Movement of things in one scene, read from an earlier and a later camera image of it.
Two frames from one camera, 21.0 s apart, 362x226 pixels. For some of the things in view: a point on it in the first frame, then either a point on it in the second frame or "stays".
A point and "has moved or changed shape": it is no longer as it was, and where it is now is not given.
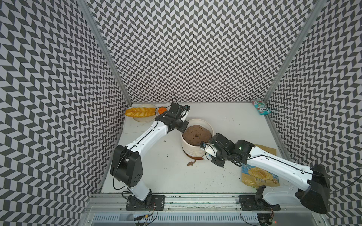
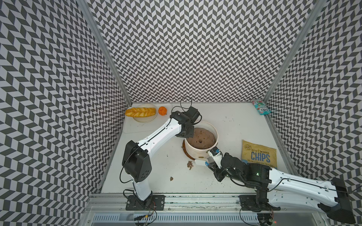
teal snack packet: x=260 y=106 stays
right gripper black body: x=221 y=155 to x=220 y=173
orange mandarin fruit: x=161 y=110 stays
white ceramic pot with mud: x=197 y=130 has moved or changed shape
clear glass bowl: x=145 y=119 stays
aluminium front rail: x=194 y=209 stays
